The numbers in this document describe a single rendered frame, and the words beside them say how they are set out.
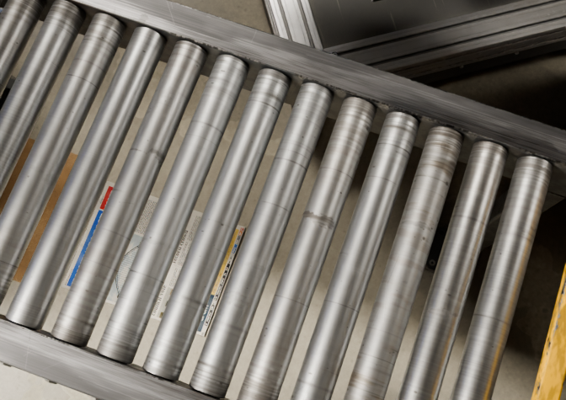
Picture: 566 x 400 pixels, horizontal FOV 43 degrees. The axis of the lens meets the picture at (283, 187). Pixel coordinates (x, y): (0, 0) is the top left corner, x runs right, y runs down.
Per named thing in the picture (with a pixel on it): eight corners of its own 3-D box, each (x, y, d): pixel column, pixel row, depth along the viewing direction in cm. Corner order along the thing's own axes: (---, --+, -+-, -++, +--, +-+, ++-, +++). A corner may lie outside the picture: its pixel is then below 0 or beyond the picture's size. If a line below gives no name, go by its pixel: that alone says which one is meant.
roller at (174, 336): (293, 82, 107) (294, 67, 102) (176, 390, 95) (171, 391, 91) (262, 71, 107) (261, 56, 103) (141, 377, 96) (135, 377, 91)
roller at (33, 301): (172, 41, 109) (167, 25, 104) (42, 340, 97) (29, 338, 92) (141, 31, 109) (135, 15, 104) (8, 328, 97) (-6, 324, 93)
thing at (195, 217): (245, 227, 178) (245, 226, 177) (203, 338, 171) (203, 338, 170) (109, 179, 181) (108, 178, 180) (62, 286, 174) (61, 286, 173)
